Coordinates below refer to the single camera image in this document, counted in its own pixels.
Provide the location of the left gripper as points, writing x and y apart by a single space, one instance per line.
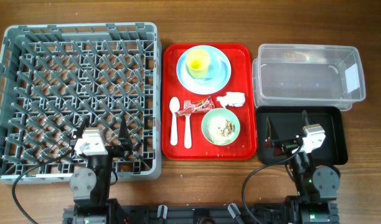
124 137

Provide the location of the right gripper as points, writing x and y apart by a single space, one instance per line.
271 132

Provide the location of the white tissue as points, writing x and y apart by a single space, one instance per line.
233 99

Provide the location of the mint green bowl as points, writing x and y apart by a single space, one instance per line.
221 112

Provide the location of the rice and peanut leftovers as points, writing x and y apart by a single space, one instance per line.
220 130

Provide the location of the red snack wrapper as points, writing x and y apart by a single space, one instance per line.
201 106

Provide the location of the light blue bowl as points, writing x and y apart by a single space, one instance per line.
213 73

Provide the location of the yellow plastic cup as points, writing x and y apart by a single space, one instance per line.
197 62

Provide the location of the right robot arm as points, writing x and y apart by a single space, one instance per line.
316 185

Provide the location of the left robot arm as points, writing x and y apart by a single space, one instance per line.
91 185

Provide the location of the grey plastic dishwasher rack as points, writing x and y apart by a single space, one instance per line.
54 77

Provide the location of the black plastic tray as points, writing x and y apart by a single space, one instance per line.
288 123

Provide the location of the clear plastic bin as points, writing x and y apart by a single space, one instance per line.
308 75

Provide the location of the white plastic spoon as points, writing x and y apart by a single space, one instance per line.
174 106

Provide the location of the red plastic serving tray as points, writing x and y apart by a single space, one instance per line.
240 80

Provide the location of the white plastic fork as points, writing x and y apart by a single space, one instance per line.
187 135

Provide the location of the light blue round plate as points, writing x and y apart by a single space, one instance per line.
209 88

